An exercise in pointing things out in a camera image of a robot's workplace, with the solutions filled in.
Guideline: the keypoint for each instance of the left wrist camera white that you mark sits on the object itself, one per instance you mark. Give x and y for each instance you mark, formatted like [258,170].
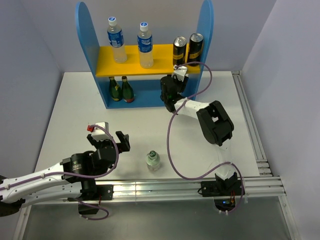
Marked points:
[98,134]

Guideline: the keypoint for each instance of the green glass bottle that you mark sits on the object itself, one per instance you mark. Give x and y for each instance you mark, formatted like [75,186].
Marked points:
[127,91]
[114,89]

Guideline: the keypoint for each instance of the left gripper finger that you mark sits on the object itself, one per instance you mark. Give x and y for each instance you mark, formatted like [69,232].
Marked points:
[92,141]
[123,145]

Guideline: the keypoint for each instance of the aluminium side rail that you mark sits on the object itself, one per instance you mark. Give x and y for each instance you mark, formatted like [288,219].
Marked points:
[260,156]

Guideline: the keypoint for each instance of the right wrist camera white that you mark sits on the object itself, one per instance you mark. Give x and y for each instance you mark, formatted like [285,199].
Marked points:
[179,72]

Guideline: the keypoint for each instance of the aluminium front rail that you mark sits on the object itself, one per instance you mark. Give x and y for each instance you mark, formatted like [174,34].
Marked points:
[179,189]

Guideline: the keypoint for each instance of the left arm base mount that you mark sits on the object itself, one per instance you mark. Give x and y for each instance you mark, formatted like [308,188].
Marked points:
[88,205]

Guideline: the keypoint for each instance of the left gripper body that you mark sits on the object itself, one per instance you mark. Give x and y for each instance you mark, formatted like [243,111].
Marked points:
[103,143]

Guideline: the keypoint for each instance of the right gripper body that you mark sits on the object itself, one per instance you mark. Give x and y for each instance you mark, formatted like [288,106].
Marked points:
[181,86]

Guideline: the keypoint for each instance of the clear glass bottle front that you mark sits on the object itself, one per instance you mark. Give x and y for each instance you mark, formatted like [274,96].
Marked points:
[153,161]

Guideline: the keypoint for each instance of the blue and yellow shelf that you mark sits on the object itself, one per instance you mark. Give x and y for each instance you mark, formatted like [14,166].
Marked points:
[146,74]

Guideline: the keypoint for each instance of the black can left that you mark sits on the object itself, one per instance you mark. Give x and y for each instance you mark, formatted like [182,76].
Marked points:
[179,50]

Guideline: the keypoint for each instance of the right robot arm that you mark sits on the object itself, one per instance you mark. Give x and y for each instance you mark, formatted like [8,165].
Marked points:
[217,129]

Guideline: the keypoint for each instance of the green glass bottle front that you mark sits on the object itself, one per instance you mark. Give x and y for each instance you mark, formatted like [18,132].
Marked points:
[127,91]

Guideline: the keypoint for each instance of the Pocari Sweat bottle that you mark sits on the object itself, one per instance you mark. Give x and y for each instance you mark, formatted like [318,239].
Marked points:
[116,40]
[145,46]

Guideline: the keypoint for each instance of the black can right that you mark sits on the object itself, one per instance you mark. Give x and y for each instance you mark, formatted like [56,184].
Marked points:
[196,41]

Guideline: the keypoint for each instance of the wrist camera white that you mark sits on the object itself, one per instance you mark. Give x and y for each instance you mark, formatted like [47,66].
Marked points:
[179,72]
[98,134]

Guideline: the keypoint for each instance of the black can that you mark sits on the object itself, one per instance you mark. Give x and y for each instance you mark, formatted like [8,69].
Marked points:
[196,41]
[179,50]

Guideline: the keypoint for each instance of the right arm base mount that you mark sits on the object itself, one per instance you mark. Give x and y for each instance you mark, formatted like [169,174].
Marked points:
[225,193]

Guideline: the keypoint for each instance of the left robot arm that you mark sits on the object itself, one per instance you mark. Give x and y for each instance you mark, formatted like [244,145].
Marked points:
[73,178]

